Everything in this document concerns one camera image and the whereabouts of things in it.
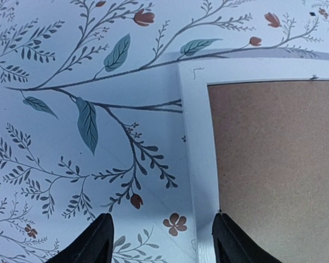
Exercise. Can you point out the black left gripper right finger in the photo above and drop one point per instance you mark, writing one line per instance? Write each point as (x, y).
(233, 245)

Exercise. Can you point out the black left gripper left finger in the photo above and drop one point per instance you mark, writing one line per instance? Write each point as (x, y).
(93, 245)

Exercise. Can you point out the brown cardboard backing board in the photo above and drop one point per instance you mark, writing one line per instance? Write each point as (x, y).
(272, 149)

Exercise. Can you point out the white picture frame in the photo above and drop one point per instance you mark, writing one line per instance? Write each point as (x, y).
(194, 78)

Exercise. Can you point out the floral patterned table cover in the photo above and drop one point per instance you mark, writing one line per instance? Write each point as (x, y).
(91, 116)

